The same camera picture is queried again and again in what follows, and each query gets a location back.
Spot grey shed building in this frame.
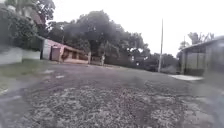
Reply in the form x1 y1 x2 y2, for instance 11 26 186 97
179 35 224 77

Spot grey gravel road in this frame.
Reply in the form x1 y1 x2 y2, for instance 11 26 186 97
0 61 224 128

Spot tall grey pole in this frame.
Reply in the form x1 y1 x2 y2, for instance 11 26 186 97
157 18 165 73

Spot building behind trees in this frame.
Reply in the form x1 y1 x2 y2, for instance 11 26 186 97
0 0 45 26

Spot dark green hedge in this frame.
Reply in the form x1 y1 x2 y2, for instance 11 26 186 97
0 7 44 53

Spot grass verge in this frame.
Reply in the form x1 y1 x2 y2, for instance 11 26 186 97
0 59 51 88

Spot pale concrete slab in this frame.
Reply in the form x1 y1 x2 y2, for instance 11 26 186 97
168 74 204 82

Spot white low wall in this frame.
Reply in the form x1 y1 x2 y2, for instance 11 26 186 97
0 46 42 66

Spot large dark trees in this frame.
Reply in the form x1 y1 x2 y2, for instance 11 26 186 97
46 9 181 72

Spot pink low building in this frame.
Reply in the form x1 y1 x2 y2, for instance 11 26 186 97
41 37 90 65

